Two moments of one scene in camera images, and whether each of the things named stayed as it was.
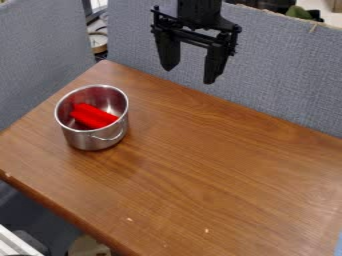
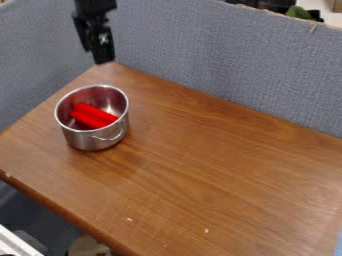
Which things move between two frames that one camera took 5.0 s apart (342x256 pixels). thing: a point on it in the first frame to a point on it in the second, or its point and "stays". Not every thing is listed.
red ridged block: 92,115 stays
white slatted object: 12,245 stays
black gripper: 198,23 to 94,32
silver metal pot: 107,98 stays
